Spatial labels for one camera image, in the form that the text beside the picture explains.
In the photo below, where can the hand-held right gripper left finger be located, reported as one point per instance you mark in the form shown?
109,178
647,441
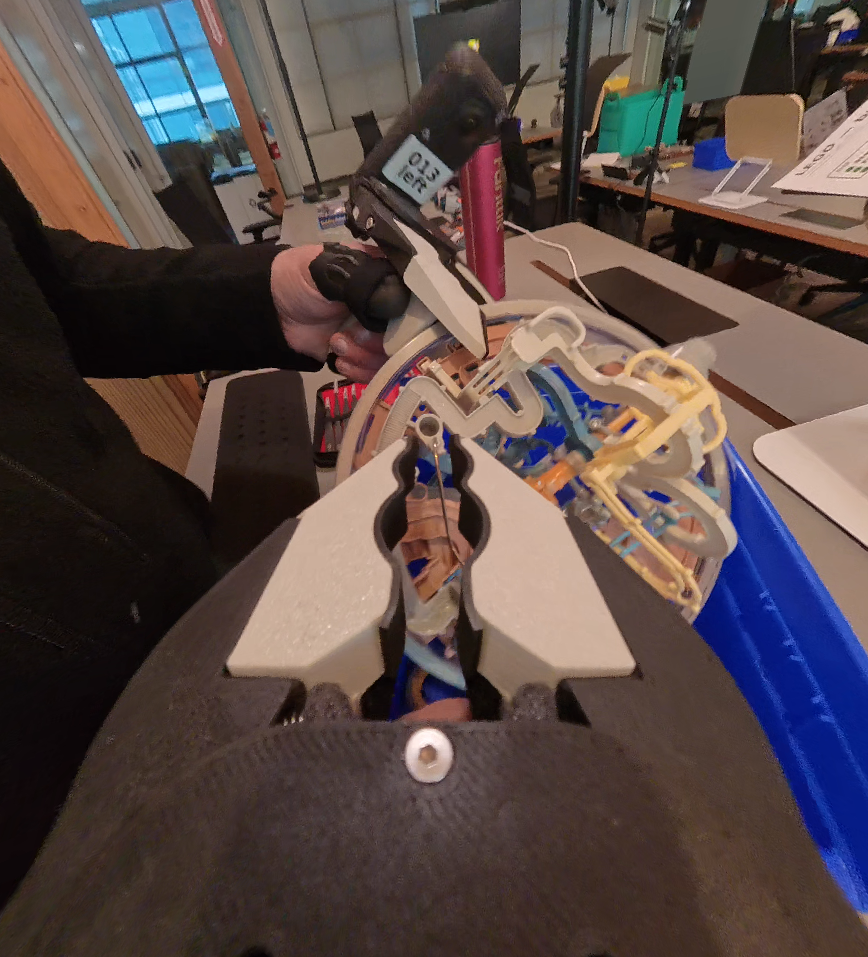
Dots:
314,598

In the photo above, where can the small blue plastic bin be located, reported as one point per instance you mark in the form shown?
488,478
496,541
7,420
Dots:
800,673

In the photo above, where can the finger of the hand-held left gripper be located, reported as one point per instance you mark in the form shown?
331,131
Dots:
471,284
441,291

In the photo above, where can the plastic ball maze puzzle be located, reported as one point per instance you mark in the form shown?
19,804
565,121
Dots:
628,448

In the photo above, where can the black dotted wrist rest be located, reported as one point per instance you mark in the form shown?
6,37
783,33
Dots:
262,463

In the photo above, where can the person's black clothing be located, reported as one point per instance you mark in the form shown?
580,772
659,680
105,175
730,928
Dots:
45,561

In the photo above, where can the person's left hand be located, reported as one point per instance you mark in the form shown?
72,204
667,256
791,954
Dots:
299,306

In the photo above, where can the pink metal bottle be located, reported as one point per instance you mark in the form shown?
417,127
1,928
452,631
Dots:
485,224

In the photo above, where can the black desk mat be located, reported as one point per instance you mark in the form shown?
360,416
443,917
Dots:
651,303

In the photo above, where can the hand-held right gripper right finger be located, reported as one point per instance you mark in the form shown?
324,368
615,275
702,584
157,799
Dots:
546,598

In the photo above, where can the green storage crate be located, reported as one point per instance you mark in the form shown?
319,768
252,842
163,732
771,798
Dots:
636,119

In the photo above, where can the black monitor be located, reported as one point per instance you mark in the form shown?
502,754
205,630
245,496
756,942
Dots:
471,30

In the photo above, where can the red fire extinguisher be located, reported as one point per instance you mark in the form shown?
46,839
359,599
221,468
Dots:
271,134

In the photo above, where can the red black tool kit case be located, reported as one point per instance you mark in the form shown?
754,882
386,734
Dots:
337,419

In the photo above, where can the person's left forearm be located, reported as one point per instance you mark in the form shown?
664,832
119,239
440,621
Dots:
165,299

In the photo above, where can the black tripod pole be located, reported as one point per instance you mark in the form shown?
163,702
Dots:
576,112

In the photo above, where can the small tan book stand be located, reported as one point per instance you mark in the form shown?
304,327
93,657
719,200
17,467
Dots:
763,127

